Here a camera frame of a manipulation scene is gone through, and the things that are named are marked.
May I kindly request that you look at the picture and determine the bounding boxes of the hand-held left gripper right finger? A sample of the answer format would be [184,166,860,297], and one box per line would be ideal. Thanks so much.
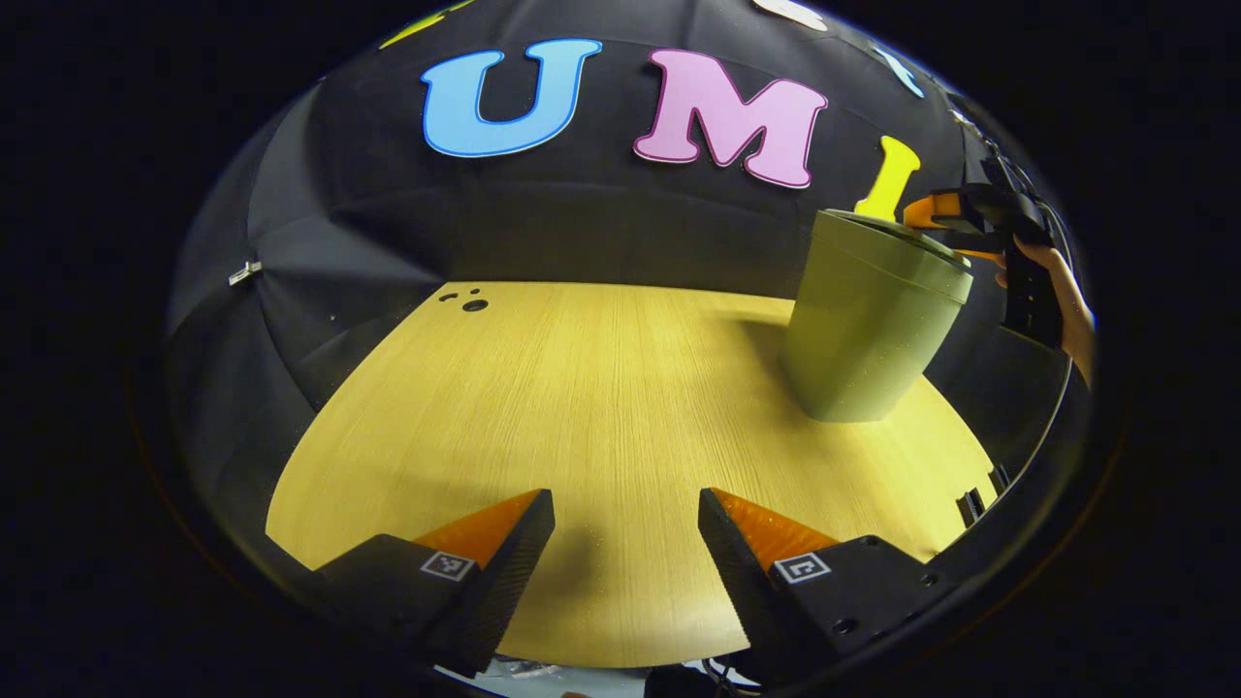
[698,488,961,684]

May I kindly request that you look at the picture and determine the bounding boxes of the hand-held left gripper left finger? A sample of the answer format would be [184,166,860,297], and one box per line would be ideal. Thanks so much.
[310,489,557,678]

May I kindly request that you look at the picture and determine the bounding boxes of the green desktop garbage bin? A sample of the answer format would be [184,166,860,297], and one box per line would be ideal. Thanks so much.
[779,208,974,424]

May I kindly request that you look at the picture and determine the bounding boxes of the wooden desktop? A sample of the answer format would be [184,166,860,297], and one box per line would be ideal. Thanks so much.
[265,281,998,670]

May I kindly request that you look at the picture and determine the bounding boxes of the black backdrop cloth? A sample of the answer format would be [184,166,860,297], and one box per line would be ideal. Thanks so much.
[167,0,1077,544]

